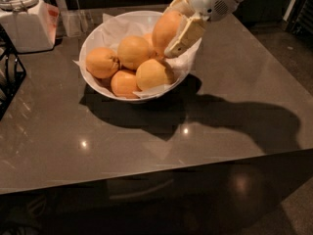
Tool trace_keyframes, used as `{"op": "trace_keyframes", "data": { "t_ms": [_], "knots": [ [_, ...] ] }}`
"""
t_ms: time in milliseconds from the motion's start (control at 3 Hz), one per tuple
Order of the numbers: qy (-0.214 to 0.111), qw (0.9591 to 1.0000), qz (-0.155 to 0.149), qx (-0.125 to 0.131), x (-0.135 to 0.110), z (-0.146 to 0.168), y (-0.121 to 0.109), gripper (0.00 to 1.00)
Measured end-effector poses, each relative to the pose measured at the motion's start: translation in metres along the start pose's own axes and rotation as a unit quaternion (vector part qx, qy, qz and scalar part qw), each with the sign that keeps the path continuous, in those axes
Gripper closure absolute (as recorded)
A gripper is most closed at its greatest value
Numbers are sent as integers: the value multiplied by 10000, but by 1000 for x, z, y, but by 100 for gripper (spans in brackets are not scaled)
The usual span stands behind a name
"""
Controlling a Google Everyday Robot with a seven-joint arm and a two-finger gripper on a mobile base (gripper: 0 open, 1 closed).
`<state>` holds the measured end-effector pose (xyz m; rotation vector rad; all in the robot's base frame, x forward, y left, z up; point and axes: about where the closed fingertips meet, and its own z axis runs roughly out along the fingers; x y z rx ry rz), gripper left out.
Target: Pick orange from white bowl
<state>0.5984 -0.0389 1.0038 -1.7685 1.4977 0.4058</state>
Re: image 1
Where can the small orange at back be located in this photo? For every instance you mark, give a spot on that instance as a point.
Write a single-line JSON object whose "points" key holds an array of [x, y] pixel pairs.
{"points": [[148, 38]]}

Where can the red and white packet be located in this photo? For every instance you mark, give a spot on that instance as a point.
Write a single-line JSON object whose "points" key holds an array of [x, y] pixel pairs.
{"points": [[53, 18]]}

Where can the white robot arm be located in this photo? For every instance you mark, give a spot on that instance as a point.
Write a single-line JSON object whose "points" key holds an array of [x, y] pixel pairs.
{"points": [[195, 15]]}

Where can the white ceramic clip-top jar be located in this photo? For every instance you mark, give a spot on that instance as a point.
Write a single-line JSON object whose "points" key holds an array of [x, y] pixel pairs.
{"points": [[26, 23]]}

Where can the white ceramic bowl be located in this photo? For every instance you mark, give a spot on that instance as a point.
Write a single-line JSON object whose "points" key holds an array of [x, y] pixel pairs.
{"points": [[91, 37]]}

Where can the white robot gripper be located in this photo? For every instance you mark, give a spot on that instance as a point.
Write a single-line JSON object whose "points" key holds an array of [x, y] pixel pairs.
{"points": [[211, 0]]}

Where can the clear plastic container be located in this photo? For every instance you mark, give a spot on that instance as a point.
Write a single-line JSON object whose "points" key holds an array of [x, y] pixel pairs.
{"points": [[76, 22]]}

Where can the black wire rack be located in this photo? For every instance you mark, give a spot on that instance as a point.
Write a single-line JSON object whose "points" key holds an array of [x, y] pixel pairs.
{"points": [[12, 71]]}

